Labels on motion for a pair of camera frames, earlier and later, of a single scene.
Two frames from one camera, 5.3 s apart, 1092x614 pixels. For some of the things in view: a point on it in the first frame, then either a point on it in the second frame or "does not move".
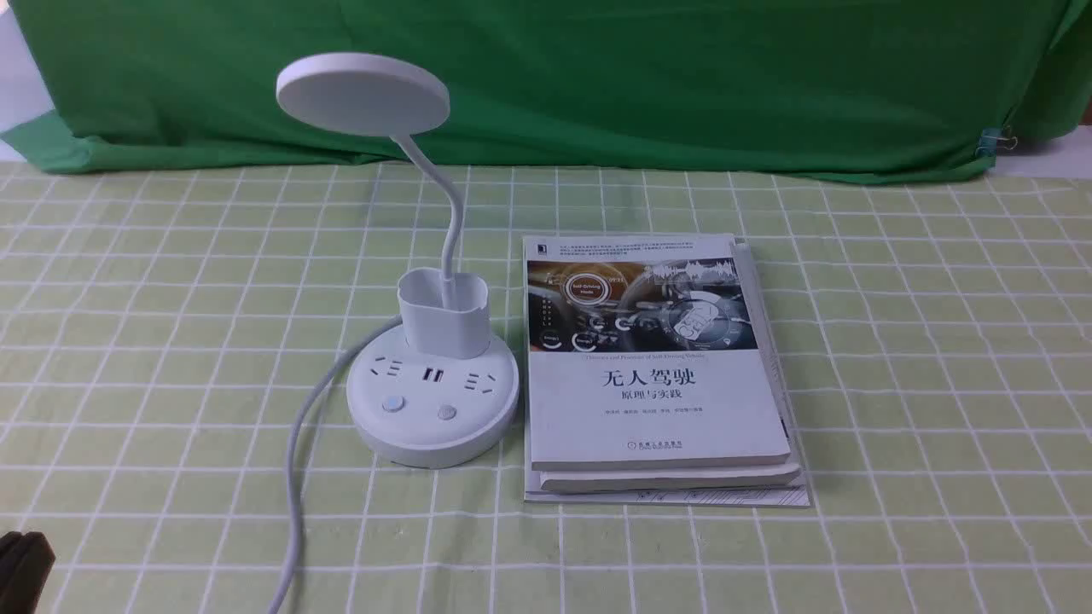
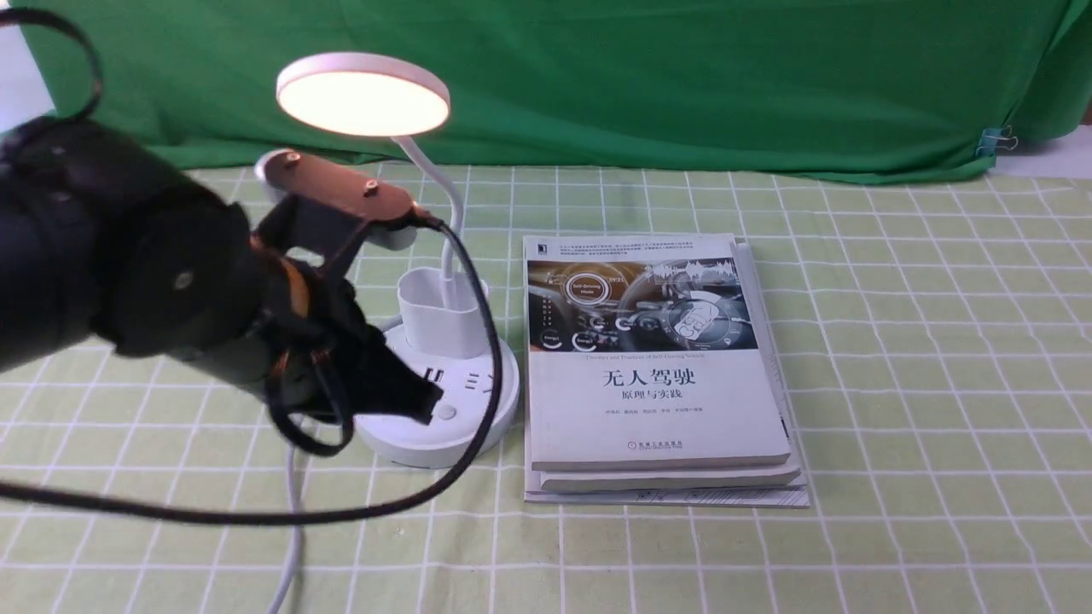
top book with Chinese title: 641,351 does not move
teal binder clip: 989,142 does not move
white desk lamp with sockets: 446,392 does not move
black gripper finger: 26,560 -> 322,354
